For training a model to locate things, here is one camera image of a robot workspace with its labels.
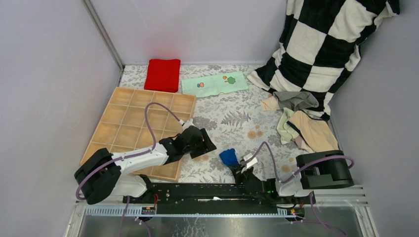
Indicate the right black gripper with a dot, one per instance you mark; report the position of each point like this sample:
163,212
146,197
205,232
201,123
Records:
238,173

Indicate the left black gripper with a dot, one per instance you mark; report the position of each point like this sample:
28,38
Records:
208,146

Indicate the blue underwear with white lettering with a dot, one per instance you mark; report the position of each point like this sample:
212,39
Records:
229,157

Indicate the beige cloth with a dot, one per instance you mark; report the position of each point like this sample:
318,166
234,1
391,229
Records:
314,131

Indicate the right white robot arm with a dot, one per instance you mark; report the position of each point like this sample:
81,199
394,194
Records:
323,170

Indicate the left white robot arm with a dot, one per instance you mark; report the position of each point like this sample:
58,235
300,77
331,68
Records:
105,174

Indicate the floral patterned table mat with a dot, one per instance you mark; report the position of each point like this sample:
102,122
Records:
234,120

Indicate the light green patterned cloth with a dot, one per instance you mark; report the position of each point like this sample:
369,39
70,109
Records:
214,85

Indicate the pale yellow cloth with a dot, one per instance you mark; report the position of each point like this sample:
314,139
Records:
286,132

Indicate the cream cloth under grey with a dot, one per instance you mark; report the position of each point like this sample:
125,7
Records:
270,104

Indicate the wooden compartment tray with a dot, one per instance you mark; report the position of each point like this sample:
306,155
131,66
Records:
122,126

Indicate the red folded cloth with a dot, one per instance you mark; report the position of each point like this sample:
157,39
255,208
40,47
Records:
163,75

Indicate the grey crumpled cloth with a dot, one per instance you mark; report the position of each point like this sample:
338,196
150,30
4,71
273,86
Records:
296,100

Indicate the black white checkered blanket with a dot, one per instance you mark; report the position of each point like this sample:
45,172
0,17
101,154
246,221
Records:
320,47

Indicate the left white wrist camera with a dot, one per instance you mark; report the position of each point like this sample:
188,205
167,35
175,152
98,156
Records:
186,124

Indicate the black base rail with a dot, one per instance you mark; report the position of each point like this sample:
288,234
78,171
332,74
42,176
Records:
191,199

